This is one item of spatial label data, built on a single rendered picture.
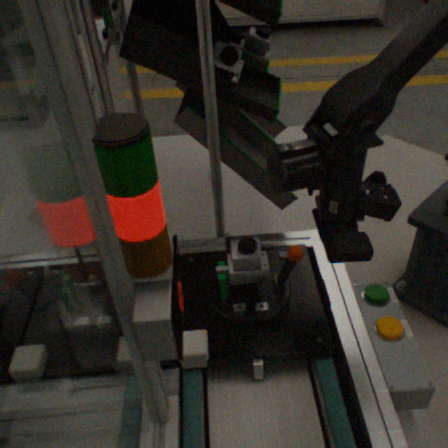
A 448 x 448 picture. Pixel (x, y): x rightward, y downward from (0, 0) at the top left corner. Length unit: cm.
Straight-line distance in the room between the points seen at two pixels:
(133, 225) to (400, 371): 50
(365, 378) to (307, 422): 11
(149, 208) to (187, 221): 73
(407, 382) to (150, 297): 43
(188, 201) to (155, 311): 76
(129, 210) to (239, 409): 44
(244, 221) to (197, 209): 13
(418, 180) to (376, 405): 72
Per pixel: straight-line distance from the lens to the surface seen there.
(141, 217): 44
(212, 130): 86
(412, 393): 79
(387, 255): 110
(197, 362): 77
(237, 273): 77
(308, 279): 87
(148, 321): 48
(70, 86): 39
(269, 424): 78
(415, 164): 140
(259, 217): 116
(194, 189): 126
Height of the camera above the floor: 161
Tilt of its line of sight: 41 degrees down
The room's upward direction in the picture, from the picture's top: 4 degrees counter-clockwise
